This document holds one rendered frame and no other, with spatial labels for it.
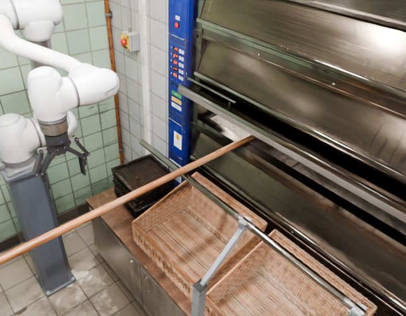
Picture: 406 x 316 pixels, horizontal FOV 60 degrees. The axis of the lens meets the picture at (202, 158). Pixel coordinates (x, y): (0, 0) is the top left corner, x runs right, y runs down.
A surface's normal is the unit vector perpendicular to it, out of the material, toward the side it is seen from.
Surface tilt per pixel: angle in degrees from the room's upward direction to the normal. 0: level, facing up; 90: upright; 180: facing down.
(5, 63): 90
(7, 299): 0
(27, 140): 84
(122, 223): 0
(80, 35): 90
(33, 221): 90
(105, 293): 0
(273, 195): 70
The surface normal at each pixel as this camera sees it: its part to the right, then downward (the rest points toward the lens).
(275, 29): -0.68, 0.06
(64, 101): 0.69, 0.43
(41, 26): 0.61, 0.66
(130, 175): 0.06, -0.81
